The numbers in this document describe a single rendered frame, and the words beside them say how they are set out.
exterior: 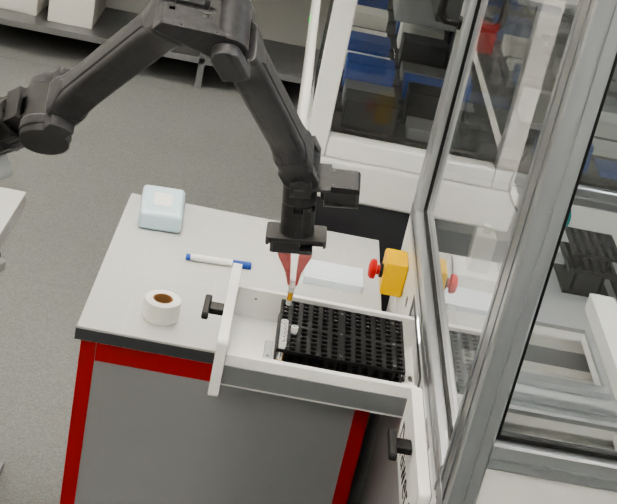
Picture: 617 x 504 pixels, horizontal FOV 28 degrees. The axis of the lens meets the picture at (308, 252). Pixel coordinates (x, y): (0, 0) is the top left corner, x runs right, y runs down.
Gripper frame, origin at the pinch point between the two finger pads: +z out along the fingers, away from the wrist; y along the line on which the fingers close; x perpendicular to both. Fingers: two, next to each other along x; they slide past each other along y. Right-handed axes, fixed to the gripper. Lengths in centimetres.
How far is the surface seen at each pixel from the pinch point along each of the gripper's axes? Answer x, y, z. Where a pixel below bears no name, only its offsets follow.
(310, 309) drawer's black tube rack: 5.6, 3.6, 8.6
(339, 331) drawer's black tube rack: -0.4, 8.8, 9.2
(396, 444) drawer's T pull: -33.5, 17.7, 9.3
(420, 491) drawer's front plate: -47, 20, 8
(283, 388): -14.0, -0.1, 13.2
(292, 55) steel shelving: 394, -10, 81
